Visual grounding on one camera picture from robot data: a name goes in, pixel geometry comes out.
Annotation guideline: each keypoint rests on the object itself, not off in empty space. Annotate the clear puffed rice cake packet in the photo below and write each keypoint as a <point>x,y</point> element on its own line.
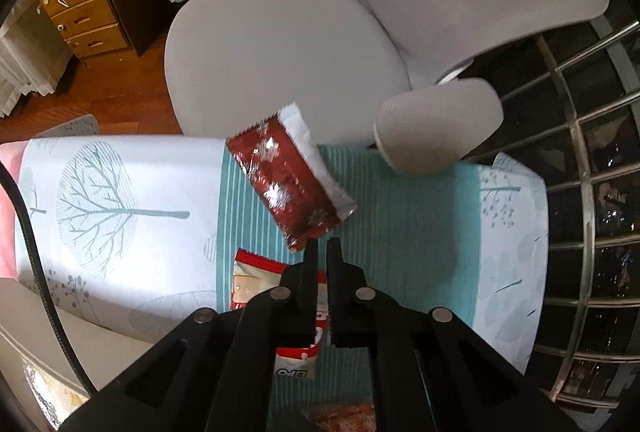
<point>340,418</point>

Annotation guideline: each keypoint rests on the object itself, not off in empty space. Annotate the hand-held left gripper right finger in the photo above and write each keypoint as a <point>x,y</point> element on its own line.
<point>345,307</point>

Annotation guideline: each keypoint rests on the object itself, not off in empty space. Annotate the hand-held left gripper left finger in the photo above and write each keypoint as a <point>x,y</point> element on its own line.
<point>300,302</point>

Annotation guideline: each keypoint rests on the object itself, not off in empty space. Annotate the dark red cookie packet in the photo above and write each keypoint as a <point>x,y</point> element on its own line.
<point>285,182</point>

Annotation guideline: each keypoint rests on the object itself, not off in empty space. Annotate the clear bread packet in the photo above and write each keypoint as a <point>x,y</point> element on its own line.
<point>50,392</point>

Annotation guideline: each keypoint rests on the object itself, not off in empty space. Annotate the white plastic storage tray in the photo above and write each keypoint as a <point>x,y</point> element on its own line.
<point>115,362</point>

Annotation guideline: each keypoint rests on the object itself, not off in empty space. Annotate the red white wafer packet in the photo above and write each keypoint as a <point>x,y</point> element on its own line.
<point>250,279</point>

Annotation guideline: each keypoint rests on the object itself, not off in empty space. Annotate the teal white tree-print tablecloth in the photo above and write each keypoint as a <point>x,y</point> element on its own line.
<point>410,237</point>

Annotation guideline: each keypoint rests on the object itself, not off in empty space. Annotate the white lace-covered cabinet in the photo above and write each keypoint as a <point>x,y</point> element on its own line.
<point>25,57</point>

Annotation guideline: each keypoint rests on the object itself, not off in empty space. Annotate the grey office chair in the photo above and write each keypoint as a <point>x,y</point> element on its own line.
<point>280,52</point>

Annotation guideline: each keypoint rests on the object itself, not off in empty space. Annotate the pink blanket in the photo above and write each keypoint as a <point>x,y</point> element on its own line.
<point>7,212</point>

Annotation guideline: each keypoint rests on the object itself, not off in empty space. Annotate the pale floor mat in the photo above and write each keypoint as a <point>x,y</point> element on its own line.
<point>75,126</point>

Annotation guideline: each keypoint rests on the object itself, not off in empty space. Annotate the metal window grille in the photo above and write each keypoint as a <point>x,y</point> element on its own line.
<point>590,212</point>

